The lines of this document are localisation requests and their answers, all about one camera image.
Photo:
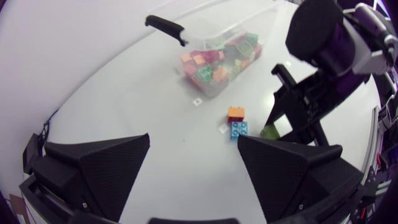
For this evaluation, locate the lime green toy brick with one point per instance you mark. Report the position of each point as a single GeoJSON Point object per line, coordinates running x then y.
{"type": "Point", "coordinates": [270, 132]}

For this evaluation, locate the pile of toy bricks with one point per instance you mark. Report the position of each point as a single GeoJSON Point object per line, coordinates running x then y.
{"type": "Point", "coordinates": [217, 62]}

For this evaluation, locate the blue toy brick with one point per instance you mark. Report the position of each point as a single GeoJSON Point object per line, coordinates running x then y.
{"type": "Point", "coordinates": [239, 130]}

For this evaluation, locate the orange toy brick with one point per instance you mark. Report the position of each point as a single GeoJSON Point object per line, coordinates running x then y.
{"type": "Point", "coordinates": [220, 74]}
{"type": "Point", "coordinates": [236, 111]}
{"type": "Point", "coordinates": [199, 59]}

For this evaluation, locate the clear plastic container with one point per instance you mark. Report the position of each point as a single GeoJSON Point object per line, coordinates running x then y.
{"type": "Point", "coordinates": [214, 34]}

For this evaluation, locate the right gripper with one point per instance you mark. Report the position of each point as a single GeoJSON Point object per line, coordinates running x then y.
{"type": "Point", "coordinates": [308, 99]}

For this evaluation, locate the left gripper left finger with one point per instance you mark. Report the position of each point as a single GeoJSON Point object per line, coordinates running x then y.
{"type": "Point", "coordinates": [102, 174]}

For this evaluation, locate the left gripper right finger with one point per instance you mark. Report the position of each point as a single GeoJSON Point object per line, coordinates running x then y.
{"type": "Point", "coordinates": [280, 174]}

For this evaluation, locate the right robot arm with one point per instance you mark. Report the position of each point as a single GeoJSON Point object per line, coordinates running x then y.
{"type": "Point", "coordinates": [339, 34]}

